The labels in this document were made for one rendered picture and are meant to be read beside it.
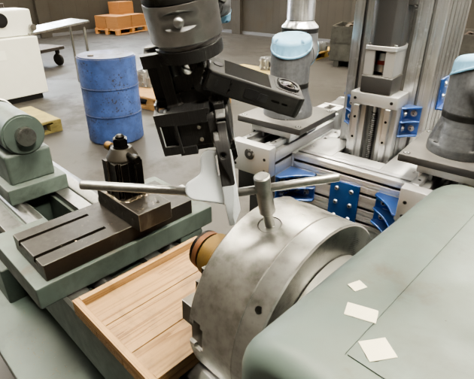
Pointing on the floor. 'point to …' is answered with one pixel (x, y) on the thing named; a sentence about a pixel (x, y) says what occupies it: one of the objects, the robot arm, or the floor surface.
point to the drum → (110, 94)
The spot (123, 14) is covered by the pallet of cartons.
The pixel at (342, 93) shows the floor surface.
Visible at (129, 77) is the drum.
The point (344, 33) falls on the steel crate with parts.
